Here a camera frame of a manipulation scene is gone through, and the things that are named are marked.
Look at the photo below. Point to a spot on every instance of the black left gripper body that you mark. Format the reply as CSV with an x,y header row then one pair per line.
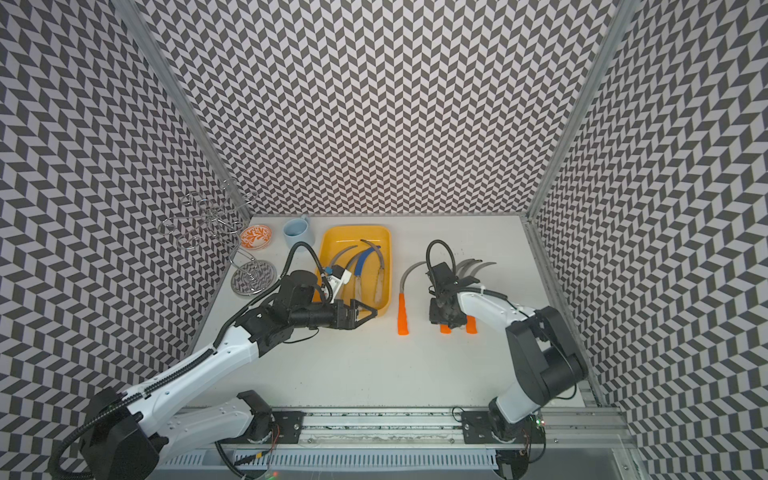
x,y
324,315

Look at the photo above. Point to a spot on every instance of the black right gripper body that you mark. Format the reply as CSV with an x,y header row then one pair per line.
x,y
440,315

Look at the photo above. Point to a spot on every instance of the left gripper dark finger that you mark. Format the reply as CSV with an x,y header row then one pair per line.
x,y
360,307
361,321

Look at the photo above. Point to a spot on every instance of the blue sickle wooden handle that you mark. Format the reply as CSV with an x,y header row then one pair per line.
x,y
358,269

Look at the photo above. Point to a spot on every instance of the sickle wooden handle group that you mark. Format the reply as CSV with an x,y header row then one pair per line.
x,y
335,261

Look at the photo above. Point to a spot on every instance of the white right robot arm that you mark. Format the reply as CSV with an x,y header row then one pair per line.
x,y
545,355

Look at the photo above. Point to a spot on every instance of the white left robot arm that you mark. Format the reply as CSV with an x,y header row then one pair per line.
x,y
126,435

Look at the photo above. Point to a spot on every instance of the yellow plastic storage box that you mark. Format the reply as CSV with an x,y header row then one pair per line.
x,y
378,270

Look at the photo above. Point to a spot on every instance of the light blue ceramic cup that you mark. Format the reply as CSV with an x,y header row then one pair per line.
x,y
298,230

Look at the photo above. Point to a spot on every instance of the orange patterned white bowl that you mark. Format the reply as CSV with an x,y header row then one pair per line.
x,y
256,237

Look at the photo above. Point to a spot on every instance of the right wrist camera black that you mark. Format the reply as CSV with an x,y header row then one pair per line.
x,y
441,275

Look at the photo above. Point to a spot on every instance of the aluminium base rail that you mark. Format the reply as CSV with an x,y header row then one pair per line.
x,y
555,442

